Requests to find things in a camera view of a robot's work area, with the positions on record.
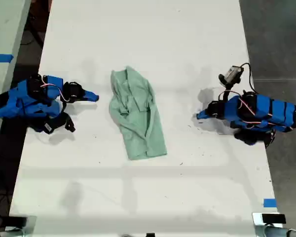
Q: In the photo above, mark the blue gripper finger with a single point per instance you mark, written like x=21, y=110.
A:
x=207, y=110
x=87, y=93
x=208, y=117
x=87, y=98

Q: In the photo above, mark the pale green t-shirt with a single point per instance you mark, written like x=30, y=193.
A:
x=138, y=118

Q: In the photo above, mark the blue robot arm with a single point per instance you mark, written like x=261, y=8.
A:
x=273, y=111
x=27, y=101

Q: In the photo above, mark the long blue tape strip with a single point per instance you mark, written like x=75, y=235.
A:
x=1, y=58

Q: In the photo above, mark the pale side table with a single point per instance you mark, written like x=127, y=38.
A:
x=5, y=24

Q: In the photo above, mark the short blue tape strip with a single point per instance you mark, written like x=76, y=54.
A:
x=270, y=203

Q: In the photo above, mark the small black box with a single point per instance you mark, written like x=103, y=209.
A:
x=17, y=221
x=273, y=218

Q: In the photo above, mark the black camera stalk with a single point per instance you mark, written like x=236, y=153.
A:
x=228, y=90

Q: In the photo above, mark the grey black camera box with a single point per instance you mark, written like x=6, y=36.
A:
x=232, y=74

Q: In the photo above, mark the black labelled camera box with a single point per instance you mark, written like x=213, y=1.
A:
x=51, y=124

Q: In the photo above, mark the metal table bracket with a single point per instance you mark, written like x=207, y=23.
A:
x=257, y=227
x=30, y=227

